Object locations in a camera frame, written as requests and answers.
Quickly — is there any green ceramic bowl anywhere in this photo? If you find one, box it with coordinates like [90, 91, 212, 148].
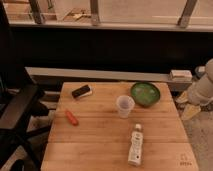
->
[130, 82, 161, 107]

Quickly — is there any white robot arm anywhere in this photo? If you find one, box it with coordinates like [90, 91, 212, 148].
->
[187, 58, 213, 106]

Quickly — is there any clear plastic cup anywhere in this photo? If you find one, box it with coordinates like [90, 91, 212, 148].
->
[116, 95, 135, 118]

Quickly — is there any black whiteboard eraser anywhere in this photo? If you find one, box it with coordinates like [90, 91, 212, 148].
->
[71, 85, 92, 99]

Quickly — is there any orange carrot toy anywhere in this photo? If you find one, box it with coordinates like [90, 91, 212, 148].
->
[65, 110, 79, 126]

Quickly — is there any small white box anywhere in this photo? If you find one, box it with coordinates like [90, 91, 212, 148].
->
[170, 70, 192, 81]

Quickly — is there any white plastic bottle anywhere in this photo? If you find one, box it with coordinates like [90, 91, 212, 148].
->
[128, 124, 143, 166]

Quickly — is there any black office chair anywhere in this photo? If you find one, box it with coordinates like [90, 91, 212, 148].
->
[0, 64, 50, 171]

